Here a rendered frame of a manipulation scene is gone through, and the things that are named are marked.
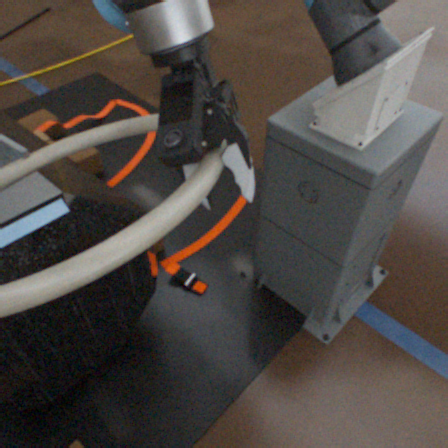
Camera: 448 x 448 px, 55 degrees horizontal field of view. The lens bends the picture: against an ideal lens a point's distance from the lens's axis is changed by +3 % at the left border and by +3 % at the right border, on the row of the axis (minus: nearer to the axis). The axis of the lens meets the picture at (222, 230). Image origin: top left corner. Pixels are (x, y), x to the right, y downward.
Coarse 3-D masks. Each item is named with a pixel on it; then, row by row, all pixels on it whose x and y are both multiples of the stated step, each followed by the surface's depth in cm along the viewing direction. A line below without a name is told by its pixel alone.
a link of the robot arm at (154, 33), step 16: (176, 0) 43; (192, 0) 44; (128, 16) 45; (144, 16) 44; (160, 16) 43; (176, 16) 44; (192, 16) 44; (208, 16) 46; (144, 32) 45; (160, 32) 44; (176, 32) 44; (192, 32) 45; (208, 32) 46; (144, 48) 46; (160, 48) 45; (176, 48) 46
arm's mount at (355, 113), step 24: (408, 48) 108; (384, 72) 105; (408, 72) 120; (336, 96) 118; (360, 96) 113; (384, 96) 115; (336, 120) 123; (360, 120) 117; (384, 120) 125; (360, 144) 122
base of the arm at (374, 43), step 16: (368, 32) 114; (384, 32) 115; (336, 48) 118; (352, 48) 115; (368, 48) 114; (384, 48) 113; (336, 64) 120; (352, 64) 116; (368, 64) 114; (336, 80) 123
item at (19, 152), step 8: (0, 136) 81; (0, 144) 81; (8, 144) 79; (16, 144) 79; (0, 152) 84; (8, 152) 81; (16, 152) 79; (24, 152) 77; (0, 160) 83; (8, 160) 83; (16, 160) 81; (0, 168) 81
